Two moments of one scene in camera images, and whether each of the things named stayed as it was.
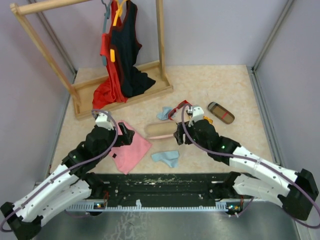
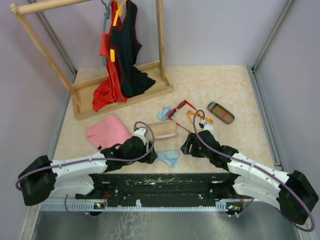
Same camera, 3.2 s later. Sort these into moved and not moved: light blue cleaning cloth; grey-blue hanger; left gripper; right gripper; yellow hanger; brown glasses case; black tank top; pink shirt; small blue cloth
Moved: left gripper; right gripper; pink shirt
Not moved: small blue cloth; black tank top; yellow hanger; grey-blue hanger; light blue cleaning cloth; brown glasses case
